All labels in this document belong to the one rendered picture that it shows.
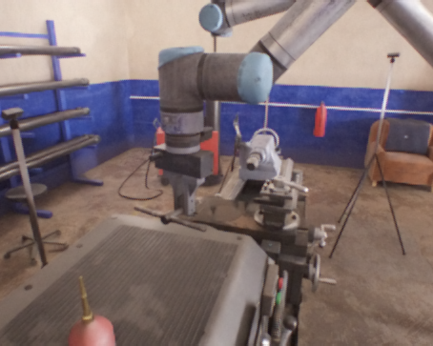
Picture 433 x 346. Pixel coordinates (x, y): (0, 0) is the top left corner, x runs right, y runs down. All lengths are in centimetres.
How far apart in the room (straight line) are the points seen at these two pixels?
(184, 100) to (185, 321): 41
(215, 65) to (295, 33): 19
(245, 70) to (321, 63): 494
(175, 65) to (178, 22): 536
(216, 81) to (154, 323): 45
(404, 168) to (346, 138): 109
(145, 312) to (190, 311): 8
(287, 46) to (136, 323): 60
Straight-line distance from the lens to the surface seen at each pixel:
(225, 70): 58
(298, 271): 174
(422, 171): 521
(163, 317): 63
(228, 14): 122
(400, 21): 137
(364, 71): 556
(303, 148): 570
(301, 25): 69
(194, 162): 65
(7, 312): 74
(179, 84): 62
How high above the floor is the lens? 179
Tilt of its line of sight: 21 degrees down
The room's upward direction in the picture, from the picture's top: 1 degrees clockwise
